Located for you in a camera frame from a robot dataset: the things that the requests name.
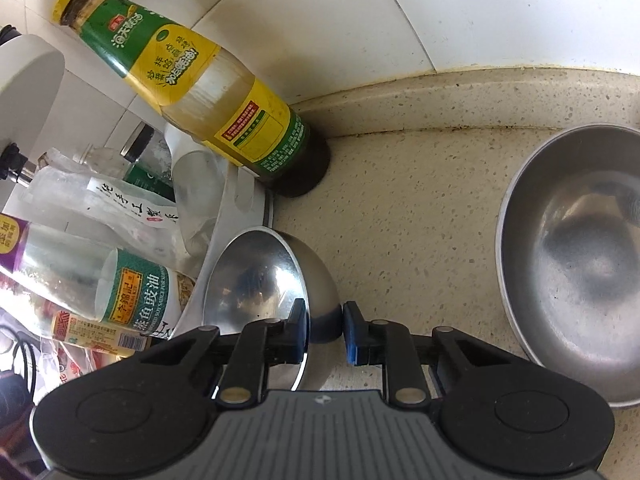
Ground clear plastic bag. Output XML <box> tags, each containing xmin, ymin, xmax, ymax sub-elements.
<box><xmin>35</xmin><ymin>301</ymin><xmax>145</xmax><ymax>403</ymax></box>

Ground white rotating spice rack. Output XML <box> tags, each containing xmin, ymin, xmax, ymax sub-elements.
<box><xmin>1</xmin><ymin>27</ymin><xmax>272</xmax><ymax>333</ymax></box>

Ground small steel bowl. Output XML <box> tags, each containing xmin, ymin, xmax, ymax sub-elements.
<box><xmin>203</xmin><ymin>226</ymin><xmax>344</xmax><ymax>390</ymax></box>

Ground clear liquor bottle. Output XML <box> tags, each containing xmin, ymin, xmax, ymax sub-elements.
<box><xmin>27</xmin><ymin>148</ymin><xmax>204</xmax><ymax>275</ymax></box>

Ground black cables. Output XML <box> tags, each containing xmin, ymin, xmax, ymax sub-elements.
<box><xmin>0</xmin><ymin>326</ymin><xmax>39</xmax><ymax>406</ymax></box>

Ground fish soy sauce bottle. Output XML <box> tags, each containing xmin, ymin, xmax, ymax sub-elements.
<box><xmin>1</xmin><ymin>214</ymin><xmax>194</xmax><ymax>339</ymax></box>

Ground green yellow oil bottle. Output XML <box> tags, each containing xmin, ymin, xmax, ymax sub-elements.
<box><xmin>52</xmin><ymin>0</ymin><xmax>331</xmax><ymax>197</ymax></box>

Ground large steel bowl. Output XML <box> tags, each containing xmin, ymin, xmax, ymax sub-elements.
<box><xmin>496</xmin><ymin>124</ymin><xmax>639</xmax><ymax>408</ymax></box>

